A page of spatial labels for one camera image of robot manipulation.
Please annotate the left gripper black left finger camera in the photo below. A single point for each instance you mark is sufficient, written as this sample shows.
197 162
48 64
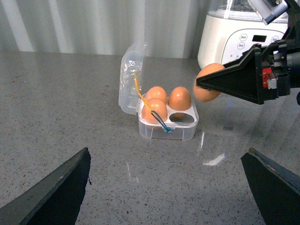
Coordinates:
56 199

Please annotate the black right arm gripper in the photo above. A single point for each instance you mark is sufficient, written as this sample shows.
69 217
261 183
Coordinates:
242 78

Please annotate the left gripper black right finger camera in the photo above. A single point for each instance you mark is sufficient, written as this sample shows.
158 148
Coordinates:
276 190

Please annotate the brown egg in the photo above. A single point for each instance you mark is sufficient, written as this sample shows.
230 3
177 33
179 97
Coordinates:
158 106
180 99
156 92
205 95

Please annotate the clear plastic egg box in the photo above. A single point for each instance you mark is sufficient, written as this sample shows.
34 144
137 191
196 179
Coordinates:
180 125

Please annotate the white Joyoung blender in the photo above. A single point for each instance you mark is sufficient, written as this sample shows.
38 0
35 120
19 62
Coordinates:
231 28

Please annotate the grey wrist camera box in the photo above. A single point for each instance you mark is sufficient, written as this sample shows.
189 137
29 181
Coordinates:
268 10

